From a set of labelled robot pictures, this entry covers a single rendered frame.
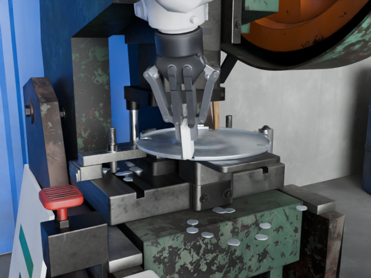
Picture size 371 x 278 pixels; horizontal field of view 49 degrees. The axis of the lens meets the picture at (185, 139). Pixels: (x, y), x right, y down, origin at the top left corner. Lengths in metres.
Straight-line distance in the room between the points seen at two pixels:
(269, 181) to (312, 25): 0.40
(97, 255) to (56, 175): 0.47
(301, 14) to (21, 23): 1.27
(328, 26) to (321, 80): 1.97
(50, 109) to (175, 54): 0.58
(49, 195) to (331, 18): 0.74
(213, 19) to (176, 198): 0.40
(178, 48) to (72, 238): 0.34
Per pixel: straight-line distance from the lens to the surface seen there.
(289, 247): 0.98
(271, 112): 2.73
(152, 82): 0.69
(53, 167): 1.13
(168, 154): 0.78
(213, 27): 0.92
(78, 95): 1.07
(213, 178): 0.86
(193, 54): 0.64
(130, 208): 0.82
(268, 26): 1.22
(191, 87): 0.67
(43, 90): 1.19
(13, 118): 1.98
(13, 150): 2.01
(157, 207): 0.84
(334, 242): 0.99
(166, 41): 0.63
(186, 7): 0.49
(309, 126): 2.99
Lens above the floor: 0.98
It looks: 13 degrees down
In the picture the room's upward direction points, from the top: straight up
